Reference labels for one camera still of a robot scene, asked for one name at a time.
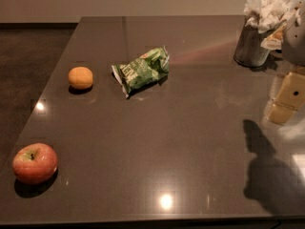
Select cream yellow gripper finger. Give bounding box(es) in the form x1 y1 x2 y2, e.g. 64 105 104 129
266 71 305 125

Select red yellow apple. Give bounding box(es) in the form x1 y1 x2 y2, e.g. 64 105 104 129
12 143 58 185

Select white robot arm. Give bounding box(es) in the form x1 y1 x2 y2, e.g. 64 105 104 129
265 6 305 125

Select green jalapeno chip bag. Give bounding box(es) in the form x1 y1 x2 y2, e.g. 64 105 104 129
112 48 170 97

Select grey metal cup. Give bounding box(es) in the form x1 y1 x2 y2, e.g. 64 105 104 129
234 26 274 68

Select crumpled white paper napkins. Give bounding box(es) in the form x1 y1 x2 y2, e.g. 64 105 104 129
243 0 302 33

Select orange round fruit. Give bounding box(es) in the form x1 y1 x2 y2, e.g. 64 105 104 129
68 67 93 90

